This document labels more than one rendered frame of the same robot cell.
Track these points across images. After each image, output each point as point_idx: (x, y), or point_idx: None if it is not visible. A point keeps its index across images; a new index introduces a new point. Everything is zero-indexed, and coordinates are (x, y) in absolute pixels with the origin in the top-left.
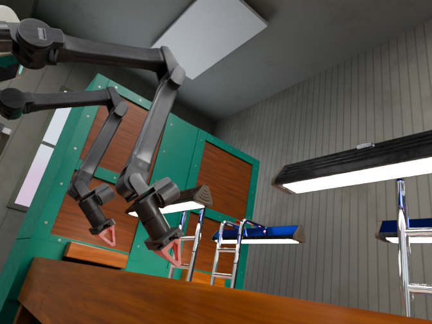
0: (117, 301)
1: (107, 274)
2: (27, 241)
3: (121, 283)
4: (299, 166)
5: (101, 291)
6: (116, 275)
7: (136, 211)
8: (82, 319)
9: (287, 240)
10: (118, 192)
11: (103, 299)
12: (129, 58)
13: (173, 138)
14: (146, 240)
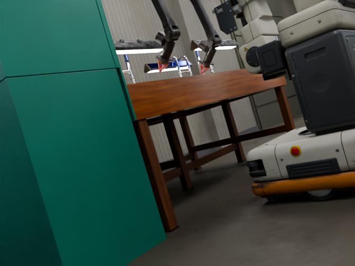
0: (235, 78)
1: (226, 73)
2: (109, 72)
3: (233, 73)
4: (199, 41)
5: (227, 78)
6: (230, 72)
7: (215, 52)
8: (225, 88)
9: None
10: (215, 44)
11: (230, 79)
12: None
13: None
14: (205, 64)
